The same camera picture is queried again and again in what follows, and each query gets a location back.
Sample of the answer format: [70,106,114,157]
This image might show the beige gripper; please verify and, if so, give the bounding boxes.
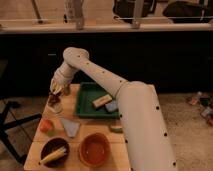
[50,68,72,96]

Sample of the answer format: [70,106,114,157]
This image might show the dark purple grapes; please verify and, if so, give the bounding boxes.
[47,94,60,107]

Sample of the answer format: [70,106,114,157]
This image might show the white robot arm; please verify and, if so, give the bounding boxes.
[50,47,178,171]

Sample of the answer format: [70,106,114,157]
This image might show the green plastic tray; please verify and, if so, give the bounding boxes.
[74,81,121,120]

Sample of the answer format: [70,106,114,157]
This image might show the grey triangular cloth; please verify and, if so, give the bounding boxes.
[61,118,80,138]

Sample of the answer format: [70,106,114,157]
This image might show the wooden block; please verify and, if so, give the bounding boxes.
[92,94,112,109]

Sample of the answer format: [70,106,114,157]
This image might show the dark brown bowl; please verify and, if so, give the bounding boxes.
[40,138,70,168]

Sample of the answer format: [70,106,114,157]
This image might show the blue sponge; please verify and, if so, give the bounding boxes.
[105,100,118,113]

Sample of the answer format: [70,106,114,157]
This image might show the yellow corn cob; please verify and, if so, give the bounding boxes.
[39,147,67,165]

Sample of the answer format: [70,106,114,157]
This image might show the black chair base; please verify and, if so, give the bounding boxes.
[0,101,42,164]

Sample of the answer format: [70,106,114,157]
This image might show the orange clay bowl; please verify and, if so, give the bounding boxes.
[78,133,110,168]

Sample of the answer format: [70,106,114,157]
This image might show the green vegetable piece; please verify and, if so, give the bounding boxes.
[109,125,123,133]

